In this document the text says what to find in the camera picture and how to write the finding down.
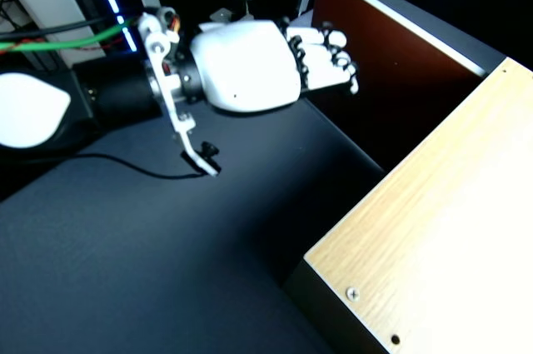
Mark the white cabinet door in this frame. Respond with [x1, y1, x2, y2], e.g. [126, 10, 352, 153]
[311, 0, 489, 122]

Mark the thin black cable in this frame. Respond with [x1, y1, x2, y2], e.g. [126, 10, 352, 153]
[70, 152, 209, 180]

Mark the green cable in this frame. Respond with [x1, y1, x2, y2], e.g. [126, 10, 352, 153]
[0, 22, 138, 53]

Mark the thick black cable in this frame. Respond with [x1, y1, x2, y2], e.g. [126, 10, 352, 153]
[0, 16, 112, 41]

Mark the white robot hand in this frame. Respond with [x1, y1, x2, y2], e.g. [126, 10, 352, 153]
[189, 16, 360, 114]

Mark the light wooden box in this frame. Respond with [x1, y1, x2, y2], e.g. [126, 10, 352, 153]
[285, 56, 533, 354]

